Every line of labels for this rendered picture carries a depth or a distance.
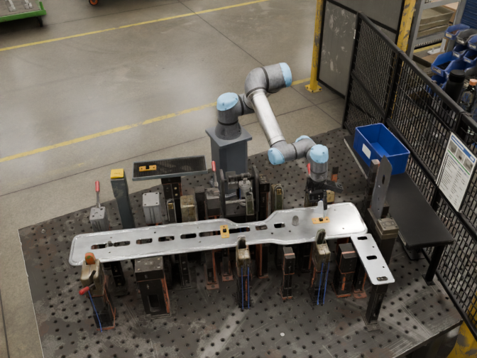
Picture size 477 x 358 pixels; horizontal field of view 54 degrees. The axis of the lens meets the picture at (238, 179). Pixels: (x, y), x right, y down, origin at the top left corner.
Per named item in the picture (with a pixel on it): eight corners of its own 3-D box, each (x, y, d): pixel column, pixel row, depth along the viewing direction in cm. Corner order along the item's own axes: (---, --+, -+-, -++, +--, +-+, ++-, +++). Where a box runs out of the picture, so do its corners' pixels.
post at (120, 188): (124, 243, 257) (109, 181, 230) (125, 234, 263) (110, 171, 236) (138, 242, 258) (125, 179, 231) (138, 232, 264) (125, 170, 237)
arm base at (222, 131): (211, 130, 272) (209, 115, 266) (234, 123, 277) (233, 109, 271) (222, 143, 261) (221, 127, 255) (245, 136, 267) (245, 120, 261)
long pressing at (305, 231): (67, 271, 205) (65, 268, 204) (73, 235, 223) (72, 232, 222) (370, 234, 219) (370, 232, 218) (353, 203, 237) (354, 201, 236)
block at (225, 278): (222, 282, 235) (220, 241, 217) (219, 262, 245) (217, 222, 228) (233, 280, 236) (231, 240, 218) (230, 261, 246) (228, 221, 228)
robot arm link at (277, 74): (231, 99, 267) (261, 62, 215) (255, 93, 272) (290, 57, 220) (238, 118, 267) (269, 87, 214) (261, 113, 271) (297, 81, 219)
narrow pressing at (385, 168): (378, 224, 223) (391, 167, 202) (369, 208, 232) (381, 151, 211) (379, 224, 223) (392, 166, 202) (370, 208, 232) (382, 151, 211)
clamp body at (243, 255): (236, 312, 221) (234, 262, 200) (232, 291, 231) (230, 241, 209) (255, 309, 222) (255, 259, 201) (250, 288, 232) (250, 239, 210)
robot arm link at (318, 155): (321, 140, 203) (332, 150, 197) (321, 160, 210) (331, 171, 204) (306, 145, 201) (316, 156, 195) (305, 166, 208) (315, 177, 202)
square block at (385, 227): (370, 282, 233) (382, 230, 211) (365, 270, 240) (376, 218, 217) (385, 280, 234) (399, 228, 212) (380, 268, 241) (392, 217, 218)
